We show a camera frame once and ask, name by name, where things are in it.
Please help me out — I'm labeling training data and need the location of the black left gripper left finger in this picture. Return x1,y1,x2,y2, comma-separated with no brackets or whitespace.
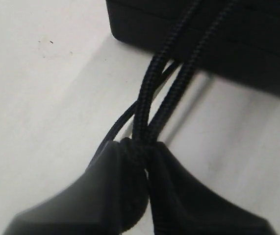
1,141,153,235

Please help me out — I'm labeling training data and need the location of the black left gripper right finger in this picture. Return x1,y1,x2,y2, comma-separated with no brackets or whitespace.
149,142,276,235

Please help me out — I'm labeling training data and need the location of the black cord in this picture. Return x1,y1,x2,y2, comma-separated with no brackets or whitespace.
98,0,238,177

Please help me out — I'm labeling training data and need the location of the black plastic carrying case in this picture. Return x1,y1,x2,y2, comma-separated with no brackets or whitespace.
106,0,280,87

